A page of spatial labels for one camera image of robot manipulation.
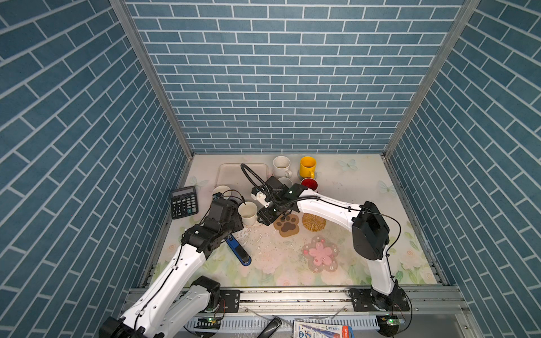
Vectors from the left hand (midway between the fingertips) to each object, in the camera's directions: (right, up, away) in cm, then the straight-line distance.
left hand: (240, 217), depth 80 cm
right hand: (+7, 0, +6) cm, 10 cm away
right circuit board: (+54, -34, -8) cm, 64 cm away
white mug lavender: (-3, +11, -10) cm, 15 cm away
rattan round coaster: (+30, -5, +14) cm, 33 cm away
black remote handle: (+13, -32, -14) cm, 37 cm away
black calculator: (-30, +3, +19) cm, 36 cm away
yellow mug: (+29, +20, +24) cm, 43 cm away
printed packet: (+24, -34, -12) cm, 44 cm away
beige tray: (+3, +18, +36) cm, 40 cm away
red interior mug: (+30, +12, +19) cm, 37 cm away
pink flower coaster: (+32, -16, +5) cm, 36 cm away
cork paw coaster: (+19, -7, +12) cm, 24 cm away
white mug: (+16, +21, +31) cm, 41 cm away
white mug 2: (+1, 0, +11) cm, 11 cm away
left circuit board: (-9, -35, -7) cm, 37 cm away
